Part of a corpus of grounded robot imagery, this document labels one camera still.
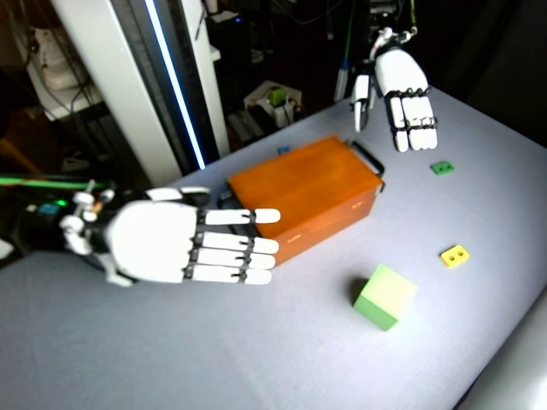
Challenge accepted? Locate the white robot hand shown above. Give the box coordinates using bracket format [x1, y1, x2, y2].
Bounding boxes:
[103, 185, 282, 287]
[350, 48, 439, 154]

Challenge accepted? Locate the grey table cloth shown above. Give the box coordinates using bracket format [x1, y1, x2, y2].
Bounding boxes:
[0, 87, 547, 410]

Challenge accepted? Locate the orange wooden box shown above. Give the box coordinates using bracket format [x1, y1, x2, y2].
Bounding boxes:
[227, 135, 385, 247]

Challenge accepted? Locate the yellow two-hole block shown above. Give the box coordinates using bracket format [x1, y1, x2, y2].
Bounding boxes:
[438, 243, 471, 269]

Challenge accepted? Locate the green cable with grey plug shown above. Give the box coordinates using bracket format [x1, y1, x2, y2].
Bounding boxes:
[332, 0, 358, 103]

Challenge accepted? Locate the white column with blue light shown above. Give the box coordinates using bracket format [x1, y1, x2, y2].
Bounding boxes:
[49, 0, 232, 189]

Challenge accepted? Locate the green two-hole block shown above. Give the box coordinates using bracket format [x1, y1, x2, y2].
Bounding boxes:
[429, 160, 456, 177]

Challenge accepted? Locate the white rounded container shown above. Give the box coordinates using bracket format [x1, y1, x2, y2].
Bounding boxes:
[25, 25, 93, 91]

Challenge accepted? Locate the green wooden cube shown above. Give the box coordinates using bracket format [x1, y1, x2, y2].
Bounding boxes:
[352, 263, 419, 333]

